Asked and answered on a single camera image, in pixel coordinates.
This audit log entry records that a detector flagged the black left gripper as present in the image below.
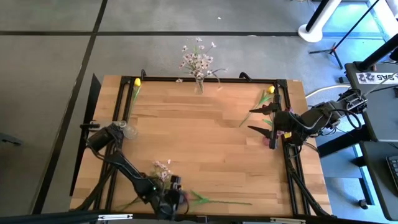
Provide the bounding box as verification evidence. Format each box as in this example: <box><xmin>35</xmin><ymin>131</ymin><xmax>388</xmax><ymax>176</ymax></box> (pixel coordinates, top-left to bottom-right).
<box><xmin>152</xmin><ymin>186</ymin><xmax>189</xmax><ymax>220</ymax></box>

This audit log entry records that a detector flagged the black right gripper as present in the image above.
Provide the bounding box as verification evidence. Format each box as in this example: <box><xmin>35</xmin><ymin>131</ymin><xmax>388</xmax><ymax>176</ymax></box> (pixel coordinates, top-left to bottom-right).
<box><xmin>248</xmin><ymin>94</ymin><xmax>304</xmax><ymax>149</ymax></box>

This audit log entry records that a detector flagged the purple glass vase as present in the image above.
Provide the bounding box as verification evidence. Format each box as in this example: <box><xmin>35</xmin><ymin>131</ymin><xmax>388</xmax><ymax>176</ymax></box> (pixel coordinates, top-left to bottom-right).
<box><xmin>262</xmin><ymin>129</ymin><xmax>285</xmax><ymax>147</ymax></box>

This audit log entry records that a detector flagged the slim clear glass vase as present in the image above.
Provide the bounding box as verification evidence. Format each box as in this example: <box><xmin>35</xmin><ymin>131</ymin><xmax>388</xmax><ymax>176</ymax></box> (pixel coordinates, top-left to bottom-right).
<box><xmin>194</xmin><ymin>77</ymin><xmax>206</xmax><ymax>96</ymax></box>

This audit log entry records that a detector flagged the wide clear glass vase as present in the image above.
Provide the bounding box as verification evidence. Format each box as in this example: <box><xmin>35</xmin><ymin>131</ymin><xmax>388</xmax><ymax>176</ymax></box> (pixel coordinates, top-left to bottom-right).
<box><xmin>117</xmin><ymin>120</ymin><xmax>138</xmax><ymax>140</ymax></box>

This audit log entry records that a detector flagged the white floor stand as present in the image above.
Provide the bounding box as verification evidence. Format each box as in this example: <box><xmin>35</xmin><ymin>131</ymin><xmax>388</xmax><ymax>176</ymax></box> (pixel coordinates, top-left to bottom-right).
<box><xmin>297</xmin><ymin>0</ymin><xmax>343</xmax><ymax>44</ymax></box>

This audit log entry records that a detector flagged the black tripod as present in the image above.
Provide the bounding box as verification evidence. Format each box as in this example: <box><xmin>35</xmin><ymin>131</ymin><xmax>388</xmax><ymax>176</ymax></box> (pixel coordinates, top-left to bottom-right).
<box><xmin>308</xmin><ymin>0</ymin><xmax>381</xmax><ymax>70</ymax></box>

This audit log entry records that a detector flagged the white printed label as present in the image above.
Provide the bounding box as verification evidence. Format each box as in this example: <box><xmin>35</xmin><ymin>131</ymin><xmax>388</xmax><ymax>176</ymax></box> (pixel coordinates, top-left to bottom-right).
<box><xmin>355</xmin><ymin>72</ymin><xmax>398</xmax><ymax>85</ymax></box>

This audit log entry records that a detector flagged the black desk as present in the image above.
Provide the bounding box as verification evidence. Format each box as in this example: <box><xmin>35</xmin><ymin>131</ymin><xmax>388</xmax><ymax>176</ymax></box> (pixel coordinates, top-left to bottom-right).
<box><xmin>359</xmin><ymin>139</ymin><xmax>398</xmax><ymax>222</ymax></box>
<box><xmin>344</xmin><ymin>60</ymin><xmax>398</xmax><ymax>142</ymax></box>

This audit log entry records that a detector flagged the black slanted pole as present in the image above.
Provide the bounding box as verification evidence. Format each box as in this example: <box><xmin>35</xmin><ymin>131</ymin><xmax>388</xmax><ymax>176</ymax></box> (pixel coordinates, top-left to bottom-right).
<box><xmin>356</xmin><ymin>32</ymin><xmax>398</xmax><ymax>72</ymax></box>

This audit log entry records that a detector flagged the black lower desk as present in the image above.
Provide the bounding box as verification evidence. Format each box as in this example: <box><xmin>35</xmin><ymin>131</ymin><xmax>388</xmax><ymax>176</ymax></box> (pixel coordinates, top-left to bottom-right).
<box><xmin>359</xmin><ymin>139</ymin><xmax>398</xmax><ymax>222</ymax></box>

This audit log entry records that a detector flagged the black keyboard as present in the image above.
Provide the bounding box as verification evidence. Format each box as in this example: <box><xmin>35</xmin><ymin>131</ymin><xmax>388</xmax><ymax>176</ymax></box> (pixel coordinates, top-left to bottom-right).
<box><xmin>386</xmin><ymin>154</ymin><xmax>398</xmax><ymax>192</ymax></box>

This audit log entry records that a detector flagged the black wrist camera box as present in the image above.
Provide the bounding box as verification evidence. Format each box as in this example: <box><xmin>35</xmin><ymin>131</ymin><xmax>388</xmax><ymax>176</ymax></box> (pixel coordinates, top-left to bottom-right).
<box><xmin>169</xmin><ymin>175</ymin><xmax>183</xmax><ymax>191</ymax></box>

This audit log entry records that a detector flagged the black aluminium table frame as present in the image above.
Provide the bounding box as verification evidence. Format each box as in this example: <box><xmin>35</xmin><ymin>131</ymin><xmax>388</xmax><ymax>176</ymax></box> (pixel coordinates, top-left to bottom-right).
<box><xmin>70</xmin><ymin>73</ymin><xmax>333</xmax><ymax>224</ymax></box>

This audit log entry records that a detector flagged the white cable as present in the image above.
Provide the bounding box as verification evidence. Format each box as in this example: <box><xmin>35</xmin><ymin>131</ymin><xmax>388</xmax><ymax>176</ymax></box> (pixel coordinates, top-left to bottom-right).
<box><xmin>305</xmin><ymin>83</ymin><xmax>352</xmax><ymax>100</ymax></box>

